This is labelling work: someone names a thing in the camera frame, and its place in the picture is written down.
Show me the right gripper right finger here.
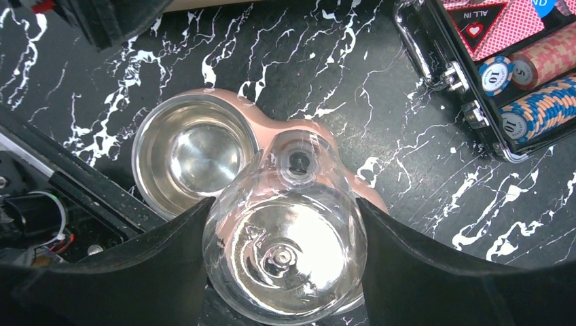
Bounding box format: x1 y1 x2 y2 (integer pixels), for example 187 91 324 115
357 198 575 325

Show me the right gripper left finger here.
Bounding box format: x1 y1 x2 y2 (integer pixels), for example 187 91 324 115
1 198 214 325

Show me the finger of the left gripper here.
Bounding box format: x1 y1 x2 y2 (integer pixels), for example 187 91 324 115
54 0 171 50

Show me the clear plastic bottle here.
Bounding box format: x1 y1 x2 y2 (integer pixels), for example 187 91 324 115
202 130 367 325

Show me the steel pet bowl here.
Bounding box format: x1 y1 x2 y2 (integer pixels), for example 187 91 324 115
131 89 259 221

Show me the pink double bowl holder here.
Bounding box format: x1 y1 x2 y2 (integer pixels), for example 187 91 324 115
170 88 390 215

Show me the black poker chip case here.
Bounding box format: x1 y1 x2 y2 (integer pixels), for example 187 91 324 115
393 1 575 163

